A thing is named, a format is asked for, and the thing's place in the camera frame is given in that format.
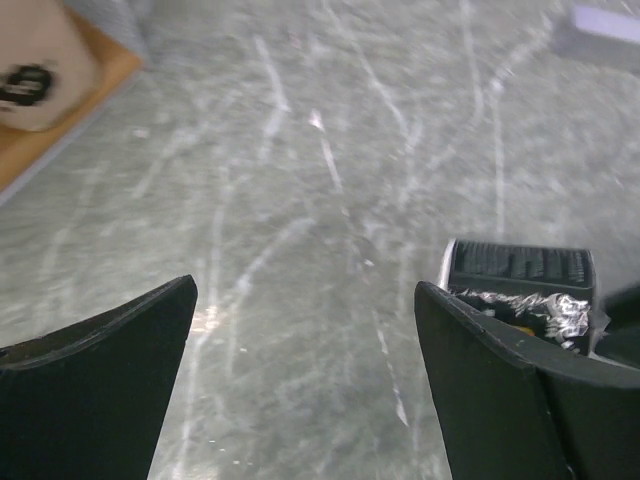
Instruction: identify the brown paper roll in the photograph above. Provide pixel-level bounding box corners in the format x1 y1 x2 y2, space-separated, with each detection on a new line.
0 0 104 132

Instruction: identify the white wire wooden shelf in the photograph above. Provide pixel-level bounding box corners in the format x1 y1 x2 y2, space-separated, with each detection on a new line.
1 1 146 202

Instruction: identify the grey small box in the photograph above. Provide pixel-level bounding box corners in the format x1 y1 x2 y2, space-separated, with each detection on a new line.
550 3 639 76

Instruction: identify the black paper roll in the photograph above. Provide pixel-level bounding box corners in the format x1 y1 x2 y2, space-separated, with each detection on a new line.
437 239 601 359

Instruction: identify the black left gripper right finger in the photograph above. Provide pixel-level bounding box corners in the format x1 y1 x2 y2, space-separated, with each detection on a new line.
414 282 639 480

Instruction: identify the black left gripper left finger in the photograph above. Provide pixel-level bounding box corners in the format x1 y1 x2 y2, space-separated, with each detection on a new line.
1 275 198 480

